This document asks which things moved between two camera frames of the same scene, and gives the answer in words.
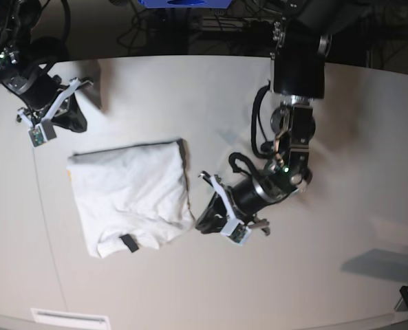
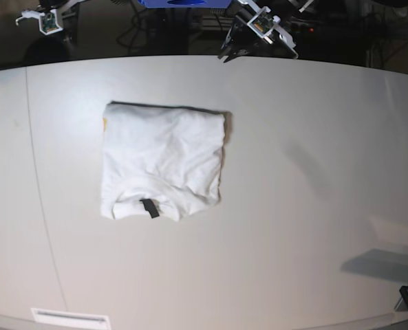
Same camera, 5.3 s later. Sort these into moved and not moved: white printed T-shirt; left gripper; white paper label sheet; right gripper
Moved: right gripper; left gripper; white printed T-shirt
Not moved: white paper label sheet
